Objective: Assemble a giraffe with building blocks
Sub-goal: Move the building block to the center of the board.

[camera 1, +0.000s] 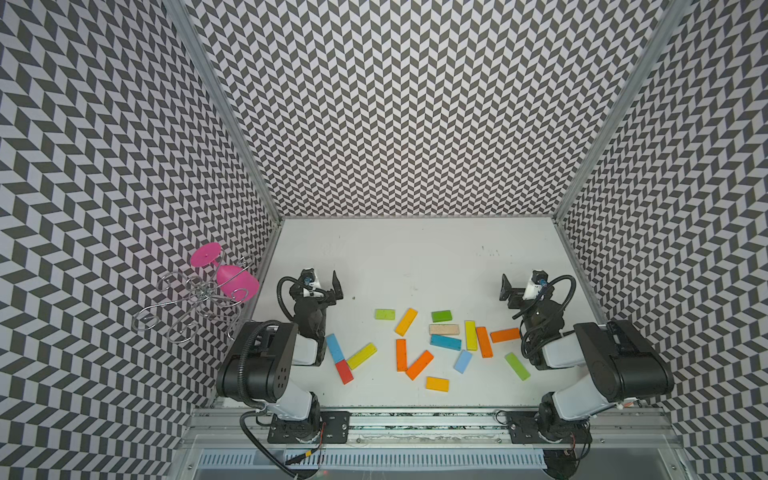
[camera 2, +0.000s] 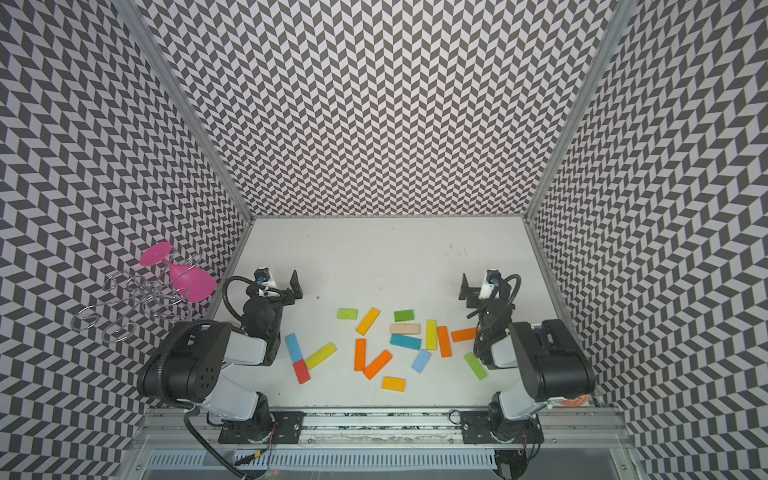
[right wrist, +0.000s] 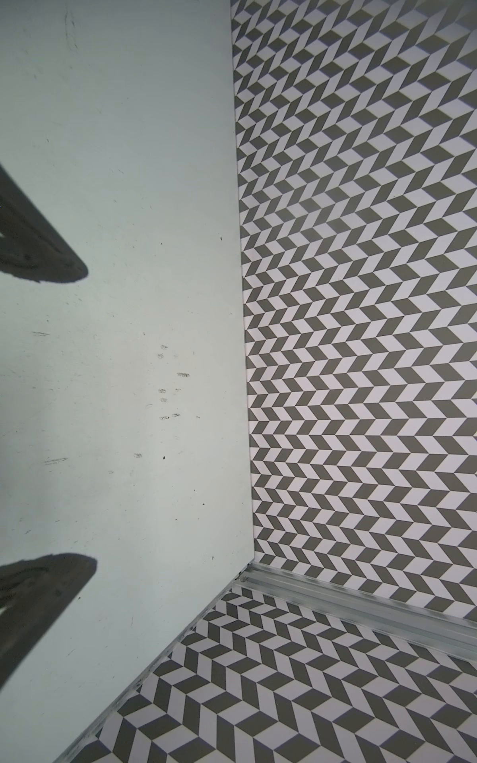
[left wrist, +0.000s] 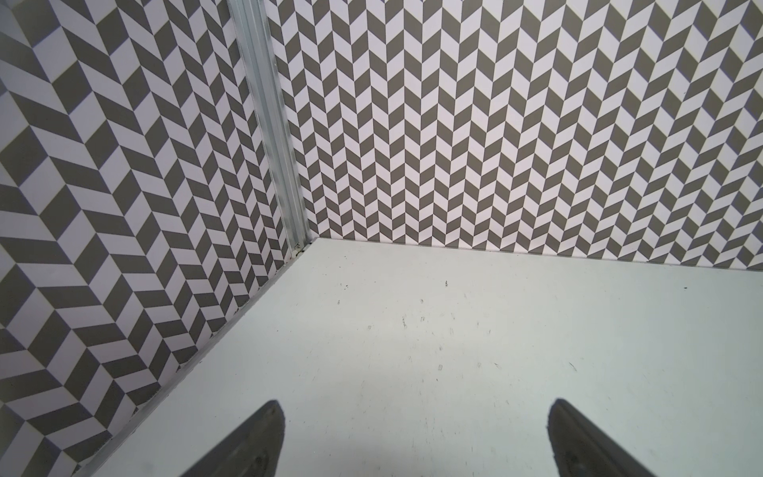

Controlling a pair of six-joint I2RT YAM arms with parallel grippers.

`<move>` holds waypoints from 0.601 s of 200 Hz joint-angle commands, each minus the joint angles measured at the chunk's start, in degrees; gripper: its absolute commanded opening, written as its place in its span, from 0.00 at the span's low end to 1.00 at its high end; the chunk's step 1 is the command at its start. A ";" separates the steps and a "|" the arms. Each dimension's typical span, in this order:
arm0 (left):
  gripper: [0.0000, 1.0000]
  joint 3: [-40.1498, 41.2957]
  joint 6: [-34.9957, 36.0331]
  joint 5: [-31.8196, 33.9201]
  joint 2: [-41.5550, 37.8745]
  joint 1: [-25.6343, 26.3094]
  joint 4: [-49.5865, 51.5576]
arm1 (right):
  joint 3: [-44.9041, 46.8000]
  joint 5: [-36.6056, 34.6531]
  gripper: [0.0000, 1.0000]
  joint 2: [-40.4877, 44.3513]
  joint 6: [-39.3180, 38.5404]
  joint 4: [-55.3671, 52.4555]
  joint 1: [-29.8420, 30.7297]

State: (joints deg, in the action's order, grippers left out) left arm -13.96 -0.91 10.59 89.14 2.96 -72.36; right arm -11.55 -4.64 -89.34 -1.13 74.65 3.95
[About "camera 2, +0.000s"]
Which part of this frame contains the green long block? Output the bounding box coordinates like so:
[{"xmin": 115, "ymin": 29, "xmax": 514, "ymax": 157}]
[{"xmin": 464, "ymin": 353, "xmax": 488, "ymax": 381}]

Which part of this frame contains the yellow-orange tilted block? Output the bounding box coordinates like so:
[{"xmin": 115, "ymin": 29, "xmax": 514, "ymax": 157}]
[{"xmin": 356, "ymin": 308, "xmax": 380, "ymax": 336}]

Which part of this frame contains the silver wire glass rack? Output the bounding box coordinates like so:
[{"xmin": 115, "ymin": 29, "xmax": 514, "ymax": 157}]
[{"xmin": 69, "ymin": 254, "xmax": 202, "ymax": 345}]

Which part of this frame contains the orange vertical block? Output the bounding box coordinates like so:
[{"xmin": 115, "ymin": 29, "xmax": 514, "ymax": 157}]
[{"xmin": 354, "ymin": 338, "xmax": 367, "ymax": 372}]

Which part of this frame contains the orange patterned bowl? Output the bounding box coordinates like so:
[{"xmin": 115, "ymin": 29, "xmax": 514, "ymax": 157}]
[{"xmin": 560, "ymin": 394, "xmax": 590, "ymax": 408}]

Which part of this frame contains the orange diagonal block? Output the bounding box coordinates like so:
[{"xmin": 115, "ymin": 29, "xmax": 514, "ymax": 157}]
[{"xmin": 363, "ymin": 350, "xmax": 393, "ymax": 380}]

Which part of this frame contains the yellow block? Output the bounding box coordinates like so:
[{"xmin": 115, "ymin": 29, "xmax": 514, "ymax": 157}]
[{"xmin": 425, "ymin": 320, "xmax": 438, "ymax": 351}]

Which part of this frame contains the red small block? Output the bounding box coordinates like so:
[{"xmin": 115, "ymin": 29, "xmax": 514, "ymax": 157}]
[{"xmin": 292, "ymin": 360, "xmax": 311, "ymax": 385}]

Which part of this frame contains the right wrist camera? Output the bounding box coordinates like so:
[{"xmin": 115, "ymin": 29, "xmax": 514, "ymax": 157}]
[{"xmin": 479, "ymin": 270, "xmax": 503, "ymax": 299}]

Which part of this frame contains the aluminium mounting rail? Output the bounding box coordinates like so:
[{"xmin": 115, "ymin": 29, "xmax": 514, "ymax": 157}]
[{"xmin": 140, "ymin": 407, "xmax": 634, "ymax": 451}]

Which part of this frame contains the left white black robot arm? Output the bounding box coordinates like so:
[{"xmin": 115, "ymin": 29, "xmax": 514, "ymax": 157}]
[{"xmin": 137, "ymin": 268, "xmax": 303, "ymax": 444}]

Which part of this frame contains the yellow-green long block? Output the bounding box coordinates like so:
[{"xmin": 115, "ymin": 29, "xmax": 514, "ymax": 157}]
[{"xmin": 306, "ymin": 342, "xmax": 337, "ymax": 370}]

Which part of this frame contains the light green small block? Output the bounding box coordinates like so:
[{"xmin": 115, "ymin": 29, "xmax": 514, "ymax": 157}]
[{"xmin": 337, "ymin": 308, "xmax": 358, "ymax": 320}]

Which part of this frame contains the yellow-orange bottom block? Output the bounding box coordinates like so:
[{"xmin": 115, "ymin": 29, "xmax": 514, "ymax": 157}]
[{"xmin": 381, "ymin": 376, "xmax": 406, "ymax": 393}]

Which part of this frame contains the pink plastic wine glass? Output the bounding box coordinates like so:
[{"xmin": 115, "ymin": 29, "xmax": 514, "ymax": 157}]
[{"xmin": 139, "ymin": 241, "xmax": 217, "ymax": 303}]

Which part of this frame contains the natural wood block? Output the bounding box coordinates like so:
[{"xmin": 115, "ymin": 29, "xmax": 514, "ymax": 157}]
[{"xmin": 390, "ymin": 323, "xmax": 421, "ymax": 335}]

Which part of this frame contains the light blue small block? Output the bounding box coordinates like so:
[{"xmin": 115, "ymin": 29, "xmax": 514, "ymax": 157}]
[{"xmin": 411, "ymin": 350, "xmax": 431, "ymax": 374}]

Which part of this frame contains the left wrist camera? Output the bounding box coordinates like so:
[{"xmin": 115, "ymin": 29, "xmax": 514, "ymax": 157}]
[{"xmin": 254, "ymin": 267, "xmax": 277, "ymax": 288}]

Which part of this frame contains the teal block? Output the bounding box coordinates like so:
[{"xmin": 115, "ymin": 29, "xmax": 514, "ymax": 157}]
[{"xmin": 390, "ymin": 334, "xmax": 421, "ymax": 351}]

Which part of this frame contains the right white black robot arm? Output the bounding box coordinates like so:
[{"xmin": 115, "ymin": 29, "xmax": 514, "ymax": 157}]
[{"xmin": 458, "ymin": 270, "xmax": 596, "ymax": 447}]

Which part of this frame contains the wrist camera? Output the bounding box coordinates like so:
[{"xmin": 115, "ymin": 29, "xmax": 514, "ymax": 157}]
[
  {"xmin": 254, "ymin": 267, "xmax": 277, "ymax": 288},
  {"xmin": 479, "ymin": 270, "xmax": 503, "ymax": 299}
]

